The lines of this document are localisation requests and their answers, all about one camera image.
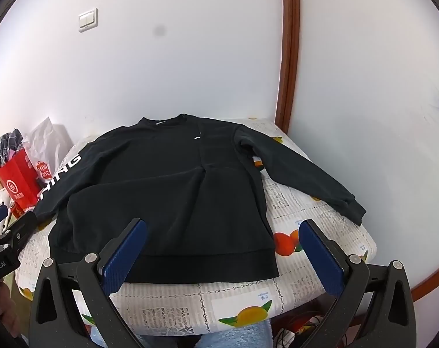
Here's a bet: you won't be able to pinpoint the white wall switch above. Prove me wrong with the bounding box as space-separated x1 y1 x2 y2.
78 8 98 32

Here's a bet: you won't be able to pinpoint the fruit print tablecloth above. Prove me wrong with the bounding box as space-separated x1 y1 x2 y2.
15 115 376 336

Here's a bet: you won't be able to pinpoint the cables on floor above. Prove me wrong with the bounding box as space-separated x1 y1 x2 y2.
273 296 351 348

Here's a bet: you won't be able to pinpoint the brown wooden door frame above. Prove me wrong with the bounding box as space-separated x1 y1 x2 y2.
274 0 300 134

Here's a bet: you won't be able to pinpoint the grey plaid cloth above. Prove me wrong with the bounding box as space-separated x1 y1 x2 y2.
0 128 23 167

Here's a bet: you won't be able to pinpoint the red paper bag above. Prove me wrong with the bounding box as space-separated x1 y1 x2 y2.
0 148 53 210

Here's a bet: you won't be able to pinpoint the white Miniso plastic bag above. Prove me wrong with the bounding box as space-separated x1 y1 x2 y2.
22 118 72 181

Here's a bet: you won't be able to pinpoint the black sweatshirt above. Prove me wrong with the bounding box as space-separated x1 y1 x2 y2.
34 115 365 284

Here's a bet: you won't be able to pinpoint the person's left hand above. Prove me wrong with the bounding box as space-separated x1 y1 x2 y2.
0 281 20 338

